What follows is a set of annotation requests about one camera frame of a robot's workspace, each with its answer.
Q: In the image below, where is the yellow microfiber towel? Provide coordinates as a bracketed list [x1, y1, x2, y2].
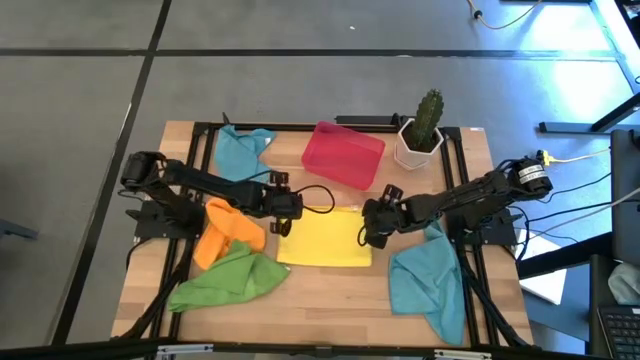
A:
[276, 205, 374, 268]

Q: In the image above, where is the red plastic basket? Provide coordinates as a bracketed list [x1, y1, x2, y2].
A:
[300, 120, 387, 192]

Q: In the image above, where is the green microfiber towel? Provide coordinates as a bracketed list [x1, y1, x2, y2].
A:
[166, 240, 290, 314]

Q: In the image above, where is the small teal microfiber towel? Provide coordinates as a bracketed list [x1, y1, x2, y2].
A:
[214, 124, 277, 184]

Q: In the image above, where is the orange microfiber towel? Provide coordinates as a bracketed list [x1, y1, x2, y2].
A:
[192, 197, 267, 271]

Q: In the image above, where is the large teal microfiber towel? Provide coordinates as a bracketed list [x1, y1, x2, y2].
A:
[388, 219, 467, 347]

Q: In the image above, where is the white hexagonal plant pot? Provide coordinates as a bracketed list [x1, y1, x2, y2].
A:
[393, 118, 445, 170]

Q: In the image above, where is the green cactus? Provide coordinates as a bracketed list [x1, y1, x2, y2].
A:
[410, 88, 445, 153]

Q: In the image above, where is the white paper sheet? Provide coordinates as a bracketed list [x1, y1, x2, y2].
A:
[518, 234, 569, 306]

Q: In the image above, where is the black desk leg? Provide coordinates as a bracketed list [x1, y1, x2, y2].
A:
[538, 92, 640, 134]

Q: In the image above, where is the grey computer monitor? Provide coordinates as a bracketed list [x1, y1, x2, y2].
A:
[609, 128, 640, 266]

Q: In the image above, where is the grey chair leg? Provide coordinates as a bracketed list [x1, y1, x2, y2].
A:
[0, 217, 40, 241]

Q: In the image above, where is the black laptop keyboard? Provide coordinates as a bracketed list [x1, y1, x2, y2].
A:
[596, 304, 640, 360]

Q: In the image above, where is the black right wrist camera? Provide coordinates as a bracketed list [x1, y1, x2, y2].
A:
[360, 198, 387, 235]

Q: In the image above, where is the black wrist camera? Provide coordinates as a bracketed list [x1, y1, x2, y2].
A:
[278, 191, 305, 221]
[360, 198, 387, 235]

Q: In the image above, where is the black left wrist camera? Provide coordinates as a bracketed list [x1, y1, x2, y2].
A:
[278, 191, 305, 221]

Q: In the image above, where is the black left camera cable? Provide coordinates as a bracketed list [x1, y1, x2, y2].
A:
[292, 183, 337, 215]

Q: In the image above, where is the black aluminium table frame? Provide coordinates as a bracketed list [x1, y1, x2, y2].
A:
[117, 113, 539, 351]

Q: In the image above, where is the black flat bracket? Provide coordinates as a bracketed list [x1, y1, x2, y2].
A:
[334, 114, 401, 126]

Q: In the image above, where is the black frame crossbeam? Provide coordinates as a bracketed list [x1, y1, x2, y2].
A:
[0, 338, 640, 360]

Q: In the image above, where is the yellow plug cable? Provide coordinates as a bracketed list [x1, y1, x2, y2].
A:
[535, 148, 612, 167]

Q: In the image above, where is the black floor cable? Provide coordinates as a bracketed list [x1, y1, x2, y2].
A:
[544, 172, 614, 204]

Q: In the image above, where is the grey floor cable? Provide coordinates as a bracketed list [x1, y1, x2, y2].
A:
[529, 187, 640, 234]

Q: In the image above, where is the beige floor cable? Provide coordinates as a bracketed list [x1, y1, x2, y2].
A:
[467, 0, 542, 30]

